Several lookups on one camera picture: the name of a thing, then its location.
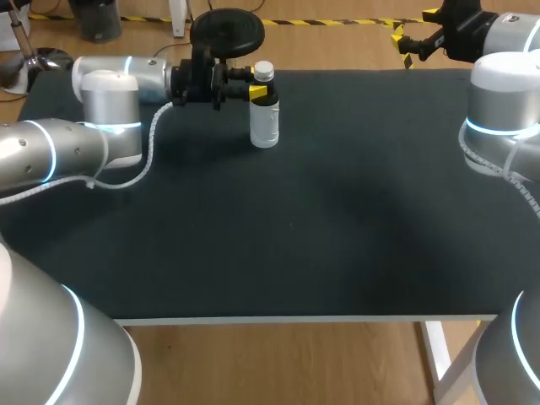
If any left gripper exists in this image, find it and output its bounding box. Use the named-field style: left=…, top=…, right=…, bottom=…
left=170, top=41, right=270, bottom=112

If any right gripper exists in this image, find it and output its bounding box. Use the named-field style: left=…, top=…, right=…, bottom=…
left=390, top=0, right=502, bottom=65

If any white plastic bottle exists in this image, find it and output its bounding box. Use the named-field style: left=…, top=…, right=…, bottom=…
left=248, top=60, right=281, bottom=149

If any black round stool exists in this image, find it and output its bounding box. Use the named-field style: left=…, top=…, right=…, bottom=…
left=189, top=9, right=267, bottom=59

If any black bin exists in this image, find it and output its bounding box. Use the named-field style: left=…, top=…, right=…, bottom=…
left=68, top=0, right=124, bottom=44

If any chrome stool base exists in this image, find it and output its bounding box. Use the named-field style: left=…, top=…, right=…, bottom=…
left=0, top=0, right=73, bottom=95

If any white cable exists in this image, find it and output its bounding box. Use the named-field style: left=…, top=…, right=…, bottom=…
left=0, top=100, right=175, bottom=208
left=457, top=121, right=540, bottom=219

